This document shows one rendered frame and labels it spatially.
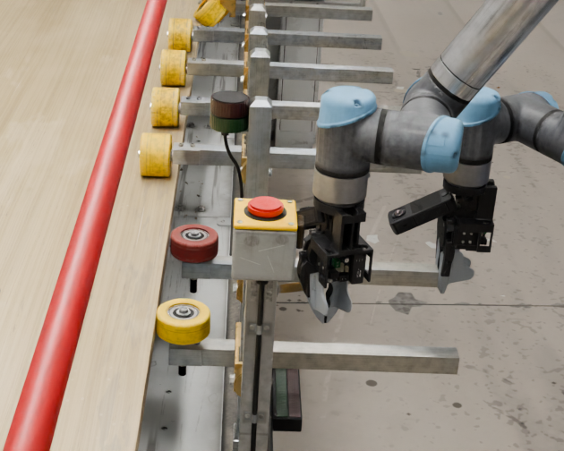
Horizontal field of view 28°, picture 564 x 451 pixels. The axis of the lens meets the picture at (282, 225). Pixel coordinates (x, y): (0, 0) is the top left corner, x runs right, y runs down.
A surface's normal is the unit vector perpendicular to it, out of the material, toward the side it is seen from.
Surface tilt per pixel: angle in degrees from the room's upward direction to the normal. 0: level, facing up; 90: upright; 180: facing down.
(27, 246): 0
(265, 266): 90
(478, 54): 88
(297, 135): 90
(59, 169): 0
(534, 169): 0
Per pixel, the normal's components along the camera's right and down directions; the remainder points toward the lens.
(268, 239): 0.02, 0.45
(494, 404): 0.06, -0.89
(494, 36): -0.29, 0.38
